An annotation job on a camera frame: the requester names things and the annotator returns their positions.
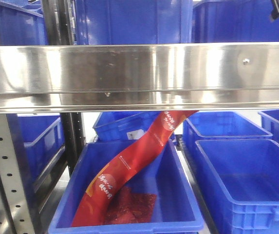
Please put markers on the blue bin centre behind beam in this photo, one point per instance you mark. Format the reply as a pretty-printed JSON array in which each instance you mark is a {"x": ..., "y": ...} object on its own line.
[{"x": 112, "y": 22}]

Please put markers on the red snack packaging strip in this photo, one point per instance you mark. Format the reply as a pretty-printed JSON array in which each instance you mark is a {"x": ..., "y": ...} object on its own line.
[{"x": 125, "y": 165}]

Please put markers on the blue bin rear right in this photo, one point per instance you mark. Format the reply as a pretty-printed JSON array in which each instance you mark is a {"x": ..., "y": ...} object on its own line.
[{"x": 220, "y": 125}]

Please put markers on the blue bin lower centre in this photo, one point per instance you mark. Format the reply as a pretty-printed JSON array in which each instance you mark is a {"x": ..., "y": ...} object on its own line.
[{"x": 176, "y": 210}]

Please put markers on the black shelf post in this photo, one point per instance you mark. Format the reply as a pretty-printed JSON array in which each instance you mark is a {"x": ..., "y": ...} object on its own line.
[{"x": 73, "y": 129}]

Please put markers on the blue bin lower right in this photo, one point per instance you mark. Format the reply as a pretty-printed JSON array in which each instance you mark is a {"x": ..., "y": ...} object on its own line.
[{"x": 239, "y": 180}]

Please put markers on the steel shelf front beam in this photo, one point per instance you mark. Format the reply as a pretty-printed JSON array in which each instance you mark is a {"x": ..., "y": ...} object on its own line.
[{"x": 205, "y": 76}]

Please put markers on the perforated steel shelf upright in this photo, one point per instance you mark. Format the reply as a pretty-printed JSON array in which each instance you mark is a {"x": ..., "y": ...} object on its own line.
[{"x": 19, "y": 212}]

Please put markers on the tilted blue bin rear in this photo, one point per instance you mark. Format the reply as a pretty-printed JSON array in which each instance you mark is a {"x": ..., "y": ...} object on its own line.
[{"x": 123, "y": 125}]

